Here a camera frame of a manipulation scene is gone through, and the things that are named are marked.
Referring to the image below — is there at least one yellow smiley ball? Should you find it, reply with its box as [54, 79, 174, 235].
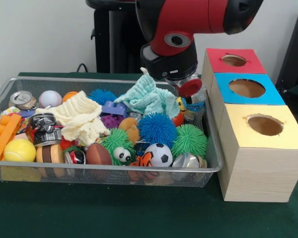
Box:
[176, 97, 188, 114]

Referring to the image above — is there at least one orange toy brick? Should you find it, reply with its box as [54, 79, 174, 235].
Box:
[0, 114, 22, 161]

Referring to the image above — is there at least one mint green cloth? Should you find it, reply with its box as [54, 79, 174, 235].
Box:
[114, 67, 181, 119]

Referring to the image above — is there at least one small soccer ball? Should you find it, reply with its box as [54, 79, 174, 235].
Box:
[144, 143, 174, 168]

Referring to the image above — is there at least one large blue spiky ball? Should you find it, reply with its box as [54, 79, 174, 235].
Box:
[138, 112, 178, 147]

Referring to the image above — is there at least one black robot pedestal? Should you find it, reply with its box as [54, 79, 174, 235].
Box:
[86, 0, 154, 75]

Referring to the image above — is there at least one wooden box with three holes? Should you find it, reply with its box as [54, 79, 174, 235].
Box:
[201, 48, 298, 203]

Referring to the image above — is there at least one small blue spiky ball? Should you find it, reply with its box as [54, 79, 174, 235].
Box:
[88, 89, 118, 106]

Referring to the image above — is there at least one yellow tennis ball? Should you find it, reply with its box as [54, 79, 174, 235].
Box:
[3, 138, 37, 163]

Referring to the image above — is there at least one green spiky ball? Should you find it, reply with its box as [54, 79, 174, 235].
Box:
[171, 123, 209, 158]

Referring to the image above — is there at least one crushed clear plastic bottle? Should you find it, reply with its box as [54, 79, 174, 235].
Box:
[181, 74, 208, 123]

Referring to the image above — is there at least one cream knitted cloth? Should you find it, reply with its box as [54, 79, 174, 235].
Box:
[36, 91, 111, 146]

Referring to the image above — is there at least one white baseball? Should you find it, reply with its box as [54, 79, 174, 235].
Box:
[39, 90, 63, 109]

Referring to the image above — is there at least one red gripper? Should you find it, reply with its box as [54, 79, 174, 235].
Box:
[178, 78, 204, 106]

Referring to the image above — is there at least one green furry googly-eyed toy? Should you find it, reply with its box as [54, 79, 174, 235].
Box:
[101, 128, 136, 166]

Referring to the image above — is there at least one clear mesh bin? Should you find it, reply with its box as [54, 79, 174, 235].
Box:
[0, 76, 224, 188]

